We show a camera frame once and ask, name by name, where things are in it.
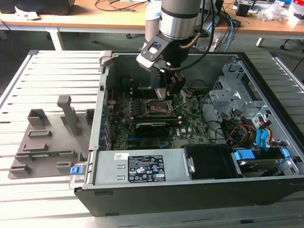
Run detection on silver hard disk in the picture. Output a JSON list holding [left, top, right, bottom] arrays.
[[237, 158, 280, 178]]

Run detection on clear plastic bags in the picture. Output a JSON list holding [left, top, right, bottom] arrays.
[[258, 1, 289, 22]]

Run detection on grey chipset heatsink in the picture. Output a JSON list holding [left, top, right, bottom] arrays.
[[172, 139, 190, 147]]

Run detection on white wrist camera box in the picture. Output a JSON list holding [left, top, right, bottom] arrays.
[[136, 40, 171, 71]]

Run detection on green motherboard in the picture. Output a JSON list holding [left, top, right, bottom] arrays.
[[104, 87, 214, 152]]

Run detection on grey power supply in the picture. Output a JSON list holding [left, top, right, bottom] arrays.
[[93, 149, 191, 186]]

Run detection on black open PC case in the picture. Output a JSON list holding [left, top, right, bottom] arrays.
[[68, 51, 304, 217]]

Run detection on blue flat data cable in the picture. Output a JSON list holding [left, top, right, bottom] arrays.
[[261, 123, 271, 153], [256, 127, 263, 150]]

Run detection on green RAM stick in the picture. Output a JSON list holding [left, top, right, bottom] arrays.
[[28, 152, 60, 158]]

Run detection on red power wire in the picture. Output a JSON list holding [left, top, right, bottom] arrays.
[[229, 124, 257, 143]]

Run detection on black box on desk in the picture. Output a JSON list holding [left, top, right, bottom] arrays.
[[214, 0, 224, 17]]

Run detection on black cup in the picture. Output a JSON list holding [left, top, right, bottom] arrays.
[[236, 2, 250, 17]]

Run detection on metal drive cage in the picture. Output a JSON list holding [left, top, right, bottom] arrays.
[[208, 58, 273, 124]]

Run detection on wooden desk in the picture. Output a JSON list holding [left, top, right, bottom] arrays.
[[51, 10, 304, 47], [0, 13, 64, 52]]

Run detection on black graphics card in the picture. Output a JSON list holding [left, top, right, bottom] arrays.
[[134, 121, 171, 138]]

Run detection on silver CPU plate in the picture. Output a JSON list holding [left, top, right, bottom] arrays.
[[154, 87, 168, 100]]

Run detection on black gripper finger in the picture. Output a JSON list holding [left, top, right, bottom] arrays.
[[158, 71, 170, 90], [166, 71, 186, 101]]

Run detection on blue disk carrier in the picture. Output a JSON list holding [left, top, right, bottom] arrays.
[[233, 148, 291, 178]]

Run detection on CPU socket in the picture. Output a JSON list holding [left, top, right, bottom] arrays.
[[145, 99, 173, 117]]

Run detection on white crumpled paper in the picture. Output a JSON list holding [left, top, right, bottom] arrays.
[[14, 6, 40, 21]]

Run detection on white and red box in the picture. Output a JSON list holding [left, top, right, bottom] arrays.
[[287, 0, 304, 27]]

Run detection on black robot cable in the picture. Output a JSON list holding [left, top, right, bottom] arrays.
[[166, 0, 220, 72]]

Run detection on large black case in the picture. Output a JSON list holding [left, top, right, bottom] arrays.
[[0, 0, 75, 15]]

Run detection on black internal cable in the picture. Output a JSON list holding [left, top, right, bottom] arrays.
[[199, 94, 226, 144]]

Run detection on grey parts rack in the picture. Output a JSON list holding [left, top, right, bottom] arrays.
[[8, 95, 95, 180]]

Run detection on black fan shroud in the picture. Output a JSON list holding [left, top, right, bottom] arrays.
[[183, 144, 244, 181]]

